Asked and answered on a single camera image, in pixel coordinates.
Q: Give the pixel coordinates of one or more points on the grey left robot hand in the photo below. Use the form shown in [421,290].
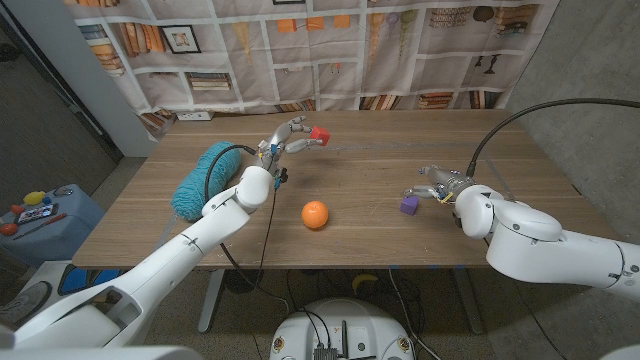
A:
[280,137]

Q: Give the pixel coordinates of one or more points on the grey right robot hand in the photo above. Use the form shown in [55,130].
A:
[445,180]

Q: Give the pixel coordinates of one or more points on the red magnetic block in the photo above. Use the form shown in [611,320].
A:
[320,135]

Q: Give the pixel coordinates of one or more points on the purple magnetic block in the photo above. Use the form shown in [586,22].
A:
[409,205]

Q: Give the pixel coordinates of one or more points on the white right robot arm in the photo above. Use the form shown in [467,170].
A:
[550,245]

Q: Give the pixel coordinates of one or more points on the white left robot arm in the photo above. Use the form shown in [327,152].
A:
[175,260]

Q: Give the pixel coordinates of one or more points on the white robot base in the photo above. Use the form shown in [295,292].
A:
[340,325]

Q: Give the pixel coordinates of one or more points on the teal yarn ball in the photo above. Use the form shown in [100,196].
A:
[195,190]

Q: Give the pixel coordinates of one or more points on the yellow toy lemon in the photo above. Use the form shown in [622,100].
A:
[34,198]

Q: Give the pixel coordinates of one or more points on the small red toy fruit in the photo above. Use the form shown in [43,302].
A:
[17,209]

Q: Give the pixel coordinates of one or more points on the large red toy fruit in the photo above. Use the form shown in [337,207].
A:
[8,229]

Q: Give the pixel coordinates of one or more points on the printed bookshelf backdrop cloth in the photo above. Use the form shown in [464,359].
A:
[300,75]

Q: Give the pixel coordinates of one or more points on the orange fruit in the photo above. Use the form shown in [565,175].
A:
[315,214]

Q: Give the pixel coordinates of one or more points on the white power strip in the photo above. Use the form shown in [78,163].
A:
[195,116]

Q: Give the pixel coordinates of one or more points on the yellow banana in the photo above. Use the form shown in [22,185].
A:
[362,279]

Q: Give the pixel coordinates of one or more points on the black round floor object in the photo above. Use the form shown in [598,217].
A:
[245,280]

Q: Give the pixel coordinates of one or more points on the grey table leg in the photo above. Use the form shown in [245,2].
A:
[472,325]

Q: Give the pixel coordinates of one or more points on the white table leg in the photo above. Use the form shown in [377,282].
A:
[210,300]

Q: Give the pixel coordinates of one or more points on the grey round lid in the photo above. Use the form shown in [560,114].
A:
[63,191]

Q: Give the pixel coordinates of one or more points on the white machine with blue pads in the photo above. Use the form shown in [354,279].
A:
[80,280]

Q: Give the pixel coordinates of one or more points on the blue-grey stool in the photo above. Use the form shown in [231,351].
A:
[55,240]

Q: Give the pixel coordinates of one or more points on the black smartphone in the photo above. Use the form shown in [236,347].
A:
[37,213]

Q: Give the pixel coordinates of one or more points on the white robot chest cover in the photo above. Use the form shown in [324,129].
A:
[100,354]

